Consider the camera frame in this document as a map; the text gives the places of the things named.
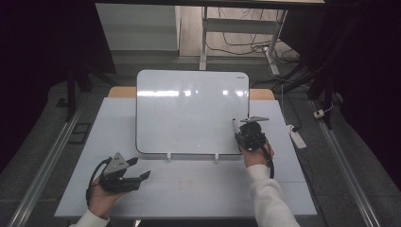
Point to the white metal desk frame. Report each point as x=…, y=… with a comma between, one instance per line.
x=239, y=26

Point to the white whiteboard with black rim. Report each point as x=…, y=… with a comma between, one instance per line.
x=189, y=119

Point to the person's right hand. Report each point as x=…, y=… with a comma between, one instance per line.
x=257, y=157

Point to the white cabinet panel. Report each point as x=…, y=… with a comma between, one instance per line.
x=135, y=28

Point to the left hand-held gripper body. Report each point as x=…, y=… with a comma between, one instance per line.
x=118, y=179

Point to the metal floor rail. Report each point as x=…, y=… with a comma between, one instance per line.
x=346, y=170
x=44, y=170

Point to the black metal stand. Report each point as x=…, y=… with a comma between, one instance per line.
x=326, y=94
x=71, y=94

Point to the black rectangular floor frame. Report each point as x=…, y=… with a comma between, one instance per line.
x=80, y=142

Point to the white power strip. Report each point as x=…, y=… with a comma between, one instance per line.
x=296, y=137

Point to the person's left hand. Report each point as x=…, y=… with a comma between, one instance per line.
x=101, y=198

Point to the dark curtain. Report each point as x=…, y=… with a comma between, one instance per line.
x=31, y=63
x=372, y=78

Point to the small white plug adapter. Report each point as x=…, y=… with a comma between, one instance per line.
x=319, y=113

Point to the wooden table board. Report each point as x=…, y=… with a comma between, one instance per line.
x=123, y=92

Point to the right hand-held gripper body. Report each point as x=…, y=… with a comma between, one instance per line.
x=252, y=135

